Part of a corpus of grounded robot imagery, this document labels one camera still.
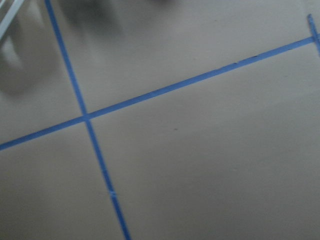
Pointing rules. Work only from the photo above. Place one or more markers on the white wire rack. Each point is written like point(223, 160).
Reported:
point(8, 11)

